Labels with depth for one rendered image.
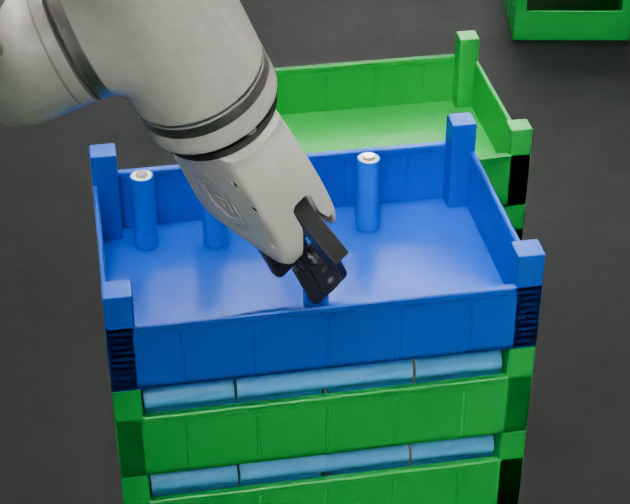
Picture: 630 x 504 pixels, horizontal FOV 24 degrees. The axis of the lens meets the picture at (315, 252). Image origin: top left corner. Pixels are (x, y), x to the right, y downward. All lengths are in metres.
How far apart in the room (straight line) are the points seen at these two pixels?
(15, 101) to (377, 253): 0.41
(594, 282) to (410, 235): 0.83
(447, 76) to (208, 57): 0.70
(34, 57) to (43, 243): 1.23
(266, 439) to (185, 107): 0.31
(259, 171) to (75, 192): 1.27
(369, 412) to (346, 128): 0.46
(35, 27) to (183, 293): 0.34
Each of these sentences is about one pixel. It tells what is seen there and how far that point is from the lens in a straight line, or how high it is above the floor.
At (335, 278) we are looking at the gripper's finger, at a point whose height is 0.55.
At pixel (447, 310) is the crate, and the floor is 0.52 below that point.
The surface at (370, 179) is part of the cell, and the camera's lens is 1.12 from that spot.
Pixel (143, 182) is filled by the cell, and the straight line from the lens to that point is 1.10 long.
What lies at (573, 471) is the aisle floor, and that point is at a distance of 1.66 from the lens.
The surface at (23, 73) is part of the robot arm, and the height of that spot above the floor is 0.76.
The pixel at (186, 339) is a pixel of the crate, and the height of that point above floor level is 0.52.
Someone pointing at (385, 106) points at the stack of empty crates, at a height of 0.40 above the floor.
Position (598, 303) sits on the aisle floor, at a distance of 1.91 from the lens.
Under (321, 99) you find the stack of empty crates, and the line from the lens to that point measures 1.47.
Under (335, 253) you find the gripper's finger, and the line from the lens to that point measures 0.91.
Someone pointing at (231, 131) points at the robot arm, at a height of 0.70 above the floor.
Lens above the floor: 1.12
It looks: 35 degrees down
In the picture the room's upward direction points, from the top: straight up
